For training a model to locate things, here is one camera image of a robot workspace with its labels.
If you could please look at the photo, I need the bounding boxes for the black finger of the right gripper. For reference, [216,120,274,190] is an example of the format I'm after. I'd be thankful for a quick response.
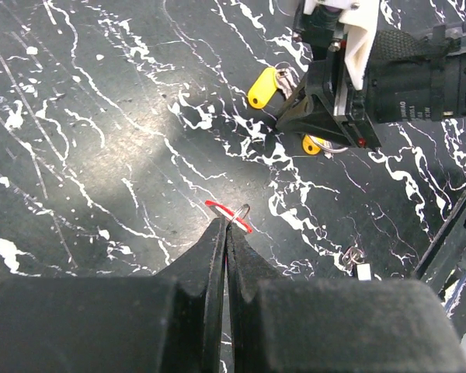
[279,71,314,120]
[275,95,373,149]

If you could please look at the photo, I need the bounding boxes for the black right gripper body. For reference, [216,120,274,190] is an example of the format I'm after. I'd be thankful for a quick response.
[293,1,466,149]

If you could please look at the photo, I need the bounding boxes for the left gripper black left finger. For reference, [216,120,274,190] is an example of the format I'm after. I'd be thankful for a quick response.
[0,218,227,372]

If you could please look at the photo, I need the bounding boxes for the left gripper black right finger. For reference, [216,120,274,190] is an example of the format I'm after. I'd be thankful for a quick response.
[225,227,466,372]

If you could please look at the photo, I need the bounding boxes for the metal keyring with keys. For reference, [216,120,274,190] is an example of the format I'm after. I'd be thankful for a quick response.
[247,61,350,156]

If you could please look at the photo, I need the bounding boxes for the red tag key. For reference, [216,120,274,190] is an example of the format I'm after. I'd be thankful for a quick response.
[204,200,253,234]

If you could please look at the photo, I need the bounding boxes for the black key tag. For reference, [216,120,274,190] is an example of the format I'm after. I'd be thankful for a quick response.
[341,246,373,281]

